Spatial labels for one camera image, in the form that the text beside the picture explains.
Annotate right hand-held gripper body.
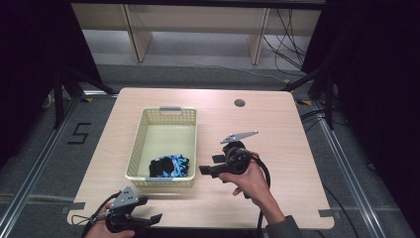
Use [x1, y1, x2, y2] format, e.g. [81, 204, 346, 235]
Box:
[216, 130, 261, 178]

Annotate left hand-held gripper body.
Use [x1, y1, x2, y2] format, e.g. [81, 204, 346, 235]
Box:
[104, 185, 147, 233]

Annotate blue patterned cloth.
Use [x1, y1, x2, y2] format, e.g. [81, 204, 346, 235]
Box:
[161, 154, 191, 179]

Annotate black cloth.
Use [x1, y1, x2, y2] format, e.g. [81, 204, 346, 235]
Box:
[149, 156, 176, 179]

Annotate cream perforated plastic basket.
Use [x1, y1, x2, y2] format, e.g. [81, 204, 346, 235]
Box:
[124, 105, 199, 189]

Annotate person's right hand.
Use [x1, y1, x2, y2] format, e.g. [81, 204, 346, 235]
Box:
[218, 151, 277, 208]

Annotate person's left hand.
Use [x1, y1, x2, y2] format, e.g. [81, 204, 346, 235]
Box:
[84, 202, 137, 238]

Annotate black metal stand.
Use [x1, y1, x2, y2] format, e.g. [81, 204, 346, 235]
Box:
[280, 67, 335, 131]
[52, 63, 117, 130]

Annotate light wooden shelf unit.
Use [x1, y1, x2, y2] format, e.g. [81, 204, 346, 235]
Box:
[70, 3, 323, 65]

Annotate black curtain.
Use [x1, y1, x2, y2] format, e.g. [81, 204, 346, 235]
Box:
[301, 0, 420, 229]
[0, 0, 104, 170]

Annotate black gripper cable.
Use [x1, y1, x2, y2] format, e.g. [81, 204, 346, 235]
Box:
[247, 154, 272, 238]
[70, 190, 123, 238]

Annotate black floor cables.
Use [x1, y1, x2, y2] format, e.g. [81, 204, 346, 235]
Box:
[299, 108, 332, 125]

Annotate thin white floor cable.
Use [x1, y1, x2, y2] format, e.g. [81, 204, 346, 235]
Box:
[184, 62, 290, 83]

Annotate short metal floor rail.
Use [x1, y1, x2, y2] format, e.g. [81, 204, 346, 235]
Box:
[80, 89, 119, 99]

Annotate black floor cable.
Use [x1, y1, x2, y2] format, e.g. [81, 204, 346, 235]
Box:
[321, 182, 362, 238]

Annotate bundle of black cables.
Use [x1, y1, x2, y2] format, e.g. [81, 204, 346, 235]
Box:
[262, 8, 308, 71]

